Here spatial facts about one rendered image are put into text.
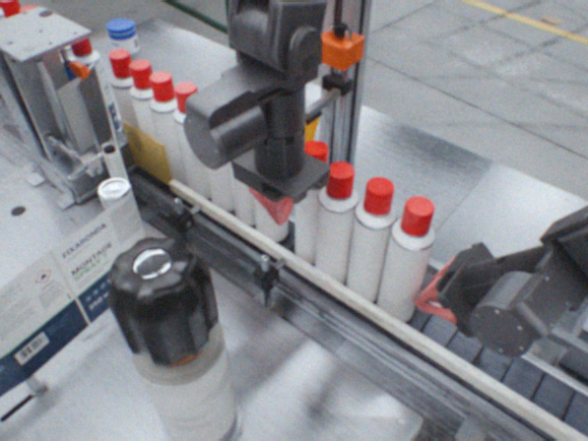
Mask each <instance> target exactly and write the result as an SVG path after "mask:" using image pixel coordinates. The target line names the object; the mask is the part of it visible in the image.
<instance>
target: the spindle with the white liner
mask: <svg viewBox="0 0 588 441"><path fill-rule="evenodd" d="M108 280H109V283H110V286H109V290H108V294H107V303H108V306H109V309H110V311H111V313H112V315H113V317H114V320H115V322H116V324H117V326H118V328H119V330H120V332H121V335H122V337H123V339H124V341H125V343H126V344H127V346H128V347H129V349H130V350H131V354H132V361H133V364H134V366H135V369H136V371H138V373H139V374H140V376H141V378H142V381H143V384H144V386H145V388H146V390H147V392H148V394H149V395H150V398H151V400H152V403H153V405H154V407H155V409H156V411H157V412H158V414H159V417H160V419H161V422H162V426H163V430H164V432H165V436H166V439H167V441H235V439H236V437H237V435H238V433H239V431H240V427H241V410H240V406H239V404H238V399H237V395H236V393H235V391H234V386H233V383H232V376H231V371H230V367H229V354H228V349H227V346H226V339H225V332H224V328H223V326H222V324H221V322H220V321H219V309H218V304H216V299H215V294H214V288H213V283H212V278H211V273H210V270H209V267H208V265H207V263H206V262H205V261H204V260H203V259H201V258H200V257H199V256H197V255H196V252H195V250H194V248H193V247H192V246H191V245H190V244H189V243H187V242H185V241H184V240H182V239H179V238H176V237H169V238H156V237H152V236H151V237H147V238H143V239H140V240H138V241H136V243H135V244H134V245H133V246H132V247H131V248H129V249H128V250H126V251H124V252H122V253H119V254H118V256H117V257H116V258H115V260H114V261H113V263H112V265H111V267H110V270H109V273H108Z"/></svg>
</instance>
